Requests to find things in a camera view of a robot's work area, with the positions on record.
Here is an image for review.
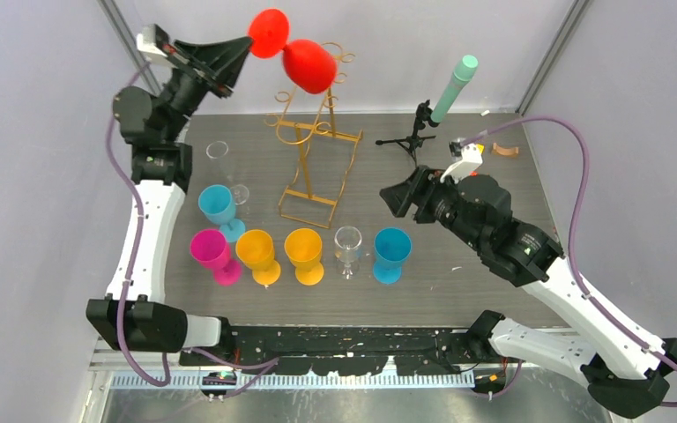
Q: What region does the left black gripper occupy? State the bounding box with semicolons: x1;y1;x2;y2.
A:
159;37;255;142

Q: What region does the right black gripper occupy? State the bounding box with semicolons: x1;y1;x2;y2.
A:
379;164;486;251

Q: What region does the blue wine glass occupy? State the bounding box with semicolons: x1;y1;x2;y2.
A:
373;227;413;285
197;184;246;243

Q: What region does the clear wine glass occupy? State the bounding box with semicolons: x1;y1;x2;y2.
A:
205;140;249;205
334;226;363;279

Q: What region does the red wine glass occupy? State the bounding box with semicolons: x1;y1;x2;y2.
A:
248;8;338;94

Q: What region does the yellow wine glass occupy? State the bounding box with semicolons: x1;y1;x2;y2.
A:
284;227;324;286
235;229;281;286

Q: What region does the pink wine glass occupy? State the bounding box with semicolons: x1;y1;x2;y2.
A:
190;228;242;286

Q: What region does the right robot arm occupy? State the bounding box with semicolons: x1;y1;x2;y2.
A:
380;166;677;419

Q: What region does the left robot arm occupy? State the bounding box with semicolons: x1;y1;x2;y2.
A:
86;26;253;365

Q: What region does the black tripod stand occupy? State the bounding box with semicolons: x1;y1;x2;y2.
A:
375;100;439;167

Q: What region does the wooden arch block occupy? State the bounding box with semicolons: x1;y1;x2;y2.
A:
491;142;519;158

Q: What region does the mint green microphone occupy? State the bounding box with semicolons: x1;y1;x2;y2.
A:
429;55;479;126

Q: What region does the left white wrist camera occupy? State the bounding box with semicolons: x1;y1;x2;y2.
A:
136;24;174;68

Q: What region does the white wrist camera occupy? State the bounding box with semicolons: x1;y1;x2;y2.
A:
440;138;483;183
136;24;174;68

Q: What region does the gold wire glass rack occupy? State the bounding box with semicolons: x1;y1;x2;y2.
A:
265;41;363;229

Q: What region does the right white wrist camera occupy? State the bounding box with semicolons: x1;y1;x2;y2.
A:
440;138;483;183

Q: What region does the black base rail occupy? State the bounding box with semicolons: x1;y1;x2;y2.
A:
206;326;517;376

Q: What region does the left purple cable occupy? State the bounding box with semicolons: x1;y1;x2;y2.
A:
105;63;281;389

